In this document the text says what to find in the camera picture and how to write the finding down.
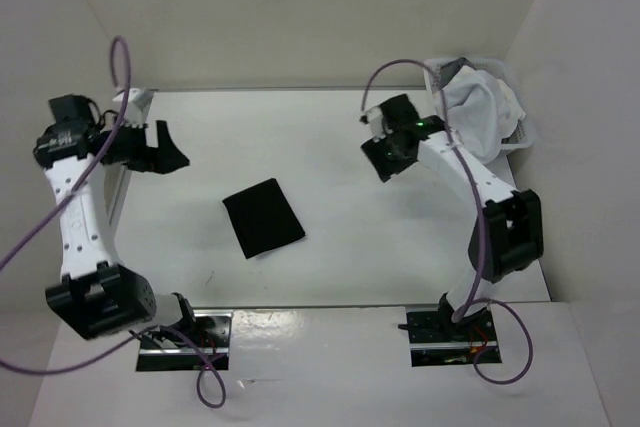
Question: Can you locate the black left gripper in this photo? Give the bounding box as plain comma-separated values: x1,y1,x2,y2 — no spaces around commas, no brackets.
104,116,191,175

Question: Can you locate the white skirt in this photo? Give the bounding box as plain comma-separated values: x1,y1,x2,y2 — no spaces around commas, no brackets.
442,66,526,164

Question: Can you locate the black skirt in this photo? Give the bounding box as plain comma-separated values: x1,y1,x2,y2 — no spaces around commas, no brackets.
222,178,306,259

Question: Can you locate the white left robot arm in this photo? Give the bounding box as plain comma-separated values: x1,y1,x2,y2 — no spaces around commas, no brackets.
34,94,199,347

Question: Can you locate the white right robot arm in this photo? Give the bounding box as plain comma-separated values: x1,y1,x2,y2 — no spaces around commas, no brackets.
359,94,544,340

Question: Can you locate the dark grey garment in basket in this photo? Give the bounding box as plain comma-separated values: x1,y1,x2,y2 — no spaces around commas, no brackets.
439,57,476,89

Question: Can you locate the white plastic basket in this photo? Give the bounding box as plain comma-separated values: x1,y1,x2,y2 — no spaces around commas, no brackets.
424,56,536,153

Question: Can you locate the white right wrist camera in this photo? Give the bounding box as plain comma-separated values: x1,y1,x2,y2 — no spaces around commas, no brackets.
359,106,386,138

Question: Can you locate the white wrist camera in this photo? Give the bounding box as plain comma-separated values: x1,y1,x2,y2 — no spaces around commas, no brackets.
121,88,154,126
359,106,386,138

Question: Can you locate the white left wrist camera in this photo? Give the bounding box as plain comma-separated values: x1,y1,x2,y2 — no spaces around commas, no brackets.
121,88,154,126

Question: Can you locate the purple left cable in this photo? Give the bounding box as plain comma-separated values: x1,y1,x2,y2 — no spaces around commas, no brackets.
0,35,226,409

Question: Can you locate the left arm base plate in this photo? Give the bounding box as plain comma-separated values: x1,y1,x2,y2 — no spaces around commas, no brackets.
135,309,233,372

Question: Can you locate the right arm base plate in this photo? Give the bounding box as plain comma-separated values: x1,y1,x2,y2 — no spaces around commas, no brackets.
398,306,502,367

